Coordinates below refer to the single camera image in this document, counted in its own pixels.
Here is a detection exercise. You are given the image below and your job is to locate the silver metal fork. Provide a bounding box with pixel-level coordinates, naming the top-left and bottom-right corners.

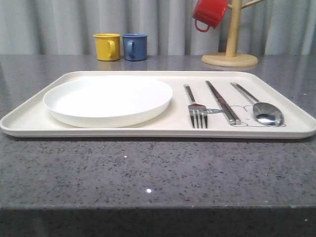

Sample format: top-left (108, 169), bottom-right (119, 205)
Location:
top-left (184, 84), bottom-right (208, 128)

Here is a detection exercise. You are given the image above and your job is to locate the white round plate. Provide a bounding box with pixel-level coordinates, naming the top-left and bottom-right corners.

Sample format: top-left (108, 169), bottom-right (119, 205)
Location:
top-left (43, 76), bottom-right (173, 128)

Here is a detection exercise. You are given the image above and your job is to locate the silver metal spoon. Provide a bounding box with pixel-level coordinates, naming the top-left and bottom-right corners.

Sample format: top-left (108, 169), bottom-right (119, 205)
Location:
top-left (230, 82), bottom-right (284, 127)

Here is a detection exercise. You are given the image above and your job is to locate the cream rabbit serving tray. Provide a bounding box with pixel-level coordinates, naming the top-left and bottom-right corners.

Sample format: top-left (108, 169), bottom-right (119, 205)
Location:
top-left (0, 71), bottom-right (316, 139)

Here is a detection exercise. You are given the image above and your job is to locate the blue mug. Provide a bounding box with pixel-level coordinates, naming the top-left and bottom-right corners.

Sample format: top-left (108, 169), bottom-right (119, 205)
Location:
top-left (122, 34), bottom-right (148, 61)

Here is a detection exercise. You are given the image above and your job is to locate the yellow mug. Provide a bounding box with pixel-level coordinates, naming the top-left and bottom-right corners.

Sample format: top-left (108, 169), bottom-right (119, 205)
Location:
top-left (93, 33), bottom-right (121, 61)

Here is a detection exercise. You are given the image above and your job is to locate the wooden mug tree stand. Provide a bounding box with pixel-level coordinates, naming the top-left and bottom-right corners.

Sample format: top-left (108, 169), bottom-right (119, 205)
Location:
top-left (201, 0), bottom-right (261, 67)

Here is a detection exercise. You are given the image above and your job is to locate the red mug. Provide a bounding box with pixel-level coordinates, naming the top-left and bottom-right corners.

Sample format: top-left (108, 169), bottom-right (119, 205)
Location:
top-left (193, 0), bottom-right (229, 33)

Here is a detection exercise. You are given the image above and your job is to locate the grey curtain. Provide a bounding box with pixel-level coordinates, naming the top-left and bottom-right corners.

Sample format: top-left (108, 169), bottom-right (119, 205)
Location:
top-left (0, 0), bottom-right (316, 56)

